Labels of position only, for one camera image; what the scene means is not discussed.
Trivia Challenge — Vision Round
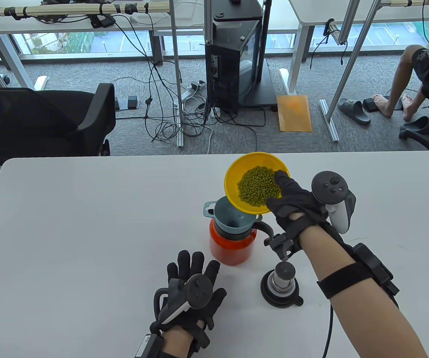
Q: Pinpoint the person's right hand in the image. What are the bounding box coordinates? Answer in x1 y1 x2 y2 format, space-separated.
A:
265 170 329 261

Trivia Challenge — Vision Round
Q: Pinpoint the person's left hand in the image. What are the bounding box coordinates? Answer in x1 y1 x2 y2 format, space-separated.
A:
150 251 227 349

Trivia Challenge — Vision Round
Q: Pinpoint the pile of green mung beans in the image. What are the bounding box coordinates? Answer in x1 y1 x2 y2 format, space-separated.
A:
237 166 283 206

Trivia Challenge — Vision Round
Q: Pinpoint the red hot water kettle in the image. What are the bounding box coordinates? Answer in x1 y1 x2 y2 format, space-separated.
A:
204 201 275 266

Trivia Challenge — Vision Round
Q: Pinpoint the grey-blue plastic funnel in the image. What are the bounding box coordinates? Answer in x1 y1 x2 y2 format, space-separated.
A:
203 197 263 236

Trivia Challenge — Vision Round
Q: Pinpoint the yellow plastic bowl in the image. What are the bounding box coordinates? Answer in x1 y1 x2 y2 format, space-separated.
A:
224 152 290 215

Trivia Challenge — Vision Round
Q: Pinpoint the black kettle lid steel filter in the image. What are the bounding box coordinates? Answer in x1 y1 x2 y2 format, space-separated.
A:
260 262 304 308

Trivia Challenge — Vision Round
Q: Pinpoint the person's right forearm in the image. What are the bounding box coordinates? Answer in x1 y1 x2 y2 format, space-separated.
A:
298 224 429 358

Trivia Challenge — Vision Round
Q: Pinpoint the person's left forearm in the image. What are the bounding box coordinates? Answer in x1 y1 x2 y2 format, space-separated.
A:
160 324 194 358

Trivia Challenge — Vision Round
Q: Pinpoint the black and white hand controller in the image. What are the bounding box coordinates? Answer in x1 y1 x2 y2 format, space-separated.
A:
159 274 213 324
311 171 357 235

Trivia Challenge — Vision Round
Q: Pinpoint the orange paper envelope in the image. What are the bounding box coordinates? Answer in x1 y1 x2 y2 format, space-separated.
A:
276 95 312 132

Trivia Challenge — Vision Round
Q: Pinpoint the black wrist sensor box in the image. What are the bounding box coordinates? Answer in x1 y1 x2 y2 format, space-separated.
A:
134 334 164 358

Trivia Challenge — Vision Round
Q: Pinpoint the black slipper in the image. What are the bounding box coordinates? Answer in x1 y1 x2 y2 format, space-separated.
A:
399 116 429 135
338 98 371 125

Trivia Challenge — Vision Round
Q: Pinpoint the black rolling stand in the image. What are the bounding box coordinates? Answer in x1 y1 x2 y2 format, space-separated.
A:
237 58 278 112

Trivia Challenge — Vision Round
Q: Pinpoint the black foot pedal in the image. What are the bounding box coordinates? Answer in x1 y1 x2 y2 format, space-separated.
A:
362 96 403 112

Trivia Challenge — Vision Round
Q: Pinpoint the black computer tower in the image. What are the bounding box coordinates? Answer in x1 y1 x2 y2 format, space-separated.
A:
204 0 264 112

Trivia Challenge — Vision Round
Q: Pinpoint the white power strip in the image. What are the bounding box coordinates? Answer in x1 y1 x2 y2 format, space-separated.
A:
181 80 206 103

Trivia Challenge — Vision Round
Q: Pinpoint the grey foot pedal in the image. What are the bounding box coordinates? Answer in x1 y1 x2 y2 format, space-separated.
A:
115 95 140 111

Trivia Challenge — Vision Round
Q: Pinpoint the black mesh office chair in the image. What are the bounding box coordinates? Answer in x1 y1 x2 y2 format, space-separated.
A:
0 76 116 170

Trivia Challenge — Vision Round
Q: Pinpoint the black power adapter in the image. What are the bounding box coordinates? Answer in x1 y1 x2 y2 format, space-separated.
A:
90 14 116 29

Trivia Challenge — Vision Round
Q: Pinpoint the black forearm strap with box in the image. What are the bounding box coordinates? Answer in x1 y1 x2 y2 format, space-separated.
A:
317 242 400 310

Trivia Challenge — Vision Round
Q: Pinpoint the tangle of black cables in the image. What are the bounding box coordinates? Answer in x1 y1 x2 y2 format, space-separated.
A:
108 15 267 154

